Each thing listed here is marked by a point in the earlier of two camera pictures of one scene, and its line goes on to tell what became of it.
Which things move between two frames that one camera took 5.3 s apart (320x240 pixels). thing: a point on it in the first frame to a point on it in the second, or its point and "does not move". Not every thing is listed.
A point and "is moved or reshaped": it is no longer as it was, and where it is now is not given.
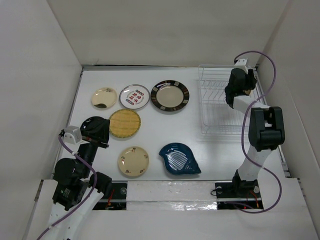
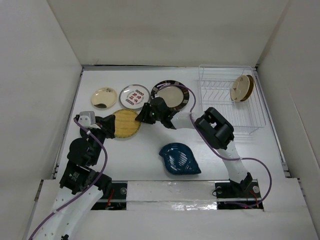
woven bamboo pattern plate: x=125 y=123 does not move
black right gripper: x=251 y=79 to x=144 y=115
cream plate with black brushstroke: x=103 y=98 does not move
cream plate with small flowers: x=133 y=161 is moved or reshaped
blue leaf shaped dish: x=179 y=160 does not move
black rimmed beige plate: x=170 y=95 does not move
